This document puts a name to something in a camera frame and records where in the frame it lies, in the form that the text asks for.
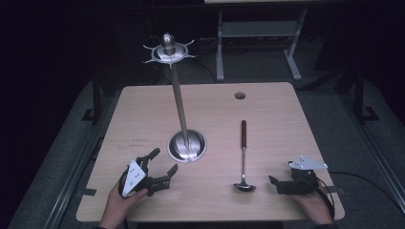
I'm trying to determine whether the black cable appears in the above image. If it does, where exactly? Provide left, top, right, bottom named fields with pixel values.
left=314, top=171, right=405, bottom=220

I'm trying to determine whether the person's right hand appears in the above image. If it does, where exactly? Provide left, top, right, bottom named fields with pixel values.
left=290, top=189, right=334, bottom=225

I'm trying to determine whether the person's left hand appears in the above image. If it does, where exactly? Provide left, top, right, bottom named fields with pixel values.
left=99, top=182, right=149, bottom=229

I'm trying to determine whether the grey metal desk frame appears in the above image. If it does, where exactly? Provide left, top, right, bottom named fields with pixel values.
left=215, top=9, right=309, bottom=82

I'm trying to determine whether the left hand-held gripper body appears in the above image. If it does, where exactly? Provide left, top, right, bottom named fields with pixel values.
left=118, top=156, right=172, bottom=198

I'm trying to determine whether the steel ladle with brown handle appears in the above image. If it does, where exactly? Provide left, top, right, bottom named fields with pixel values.
left=232, top=119, right=257, bottom=194

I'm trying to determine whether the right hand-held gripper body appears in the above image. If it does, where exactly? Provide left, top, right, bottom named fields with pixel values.
left=276, top=155, right=329, bottom=196

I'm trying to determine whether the steel utensil rack stand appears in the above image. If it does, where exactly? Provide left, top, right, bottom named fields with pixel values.
left=141, top=32, right=208, bottom=164

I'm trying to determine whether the aluminium floor rail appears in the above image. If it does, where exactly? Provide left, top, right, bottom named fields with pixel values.
left=42, top=92, right=123, bottom=229
left=333, top=92, right=405, bottom=208

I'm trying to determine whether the black metal stand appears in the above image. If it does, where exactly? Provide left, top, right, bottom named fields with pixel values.
left=81, top=71, right=103, bottom=125
left=352, top=61, right=380, bottom=124

